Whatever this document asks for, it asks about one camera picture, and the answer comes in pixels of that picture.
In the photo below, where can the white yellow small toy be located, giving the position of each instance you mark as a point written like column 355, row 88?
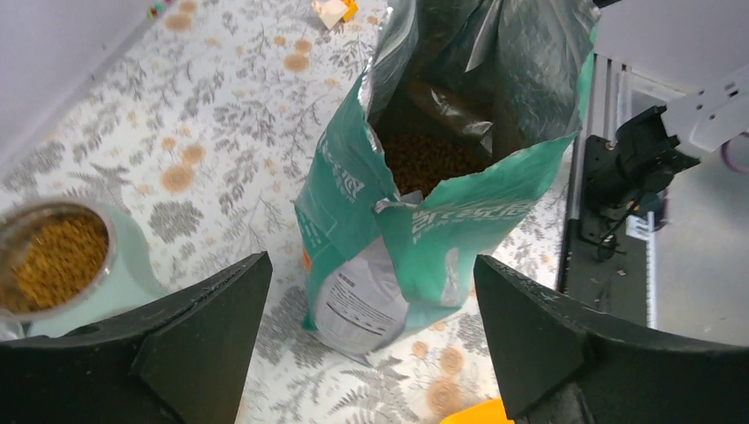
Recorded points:
column 331, row 12

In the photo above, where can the floral tablecloth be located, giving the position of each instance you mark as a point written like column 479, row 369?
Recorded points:
column 204, row 132

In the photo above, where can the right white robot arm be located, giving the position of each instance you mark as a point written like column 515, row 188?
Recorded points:
column 654, row 146

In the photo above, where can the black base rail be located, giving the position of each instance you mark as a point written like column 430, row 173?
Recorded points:
column 604, row 251

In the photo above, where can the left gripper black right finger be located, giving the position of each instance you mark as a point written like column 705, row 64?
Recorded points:
column 558, row 360

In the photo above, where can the teal double pet bowl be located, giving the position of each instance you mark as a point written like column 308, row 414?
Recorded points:
column 67, row 262

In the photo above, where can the teal dog food bag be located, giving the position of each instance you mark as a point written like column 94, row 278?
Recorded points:
column 455, row 129

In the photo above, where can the yellow plastic scoop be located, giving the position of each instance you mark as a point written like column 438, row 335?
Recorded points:
column 489, row 412

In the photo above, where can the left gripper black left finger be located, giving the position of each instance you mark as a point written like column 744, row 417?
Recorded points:
column 180, row 359

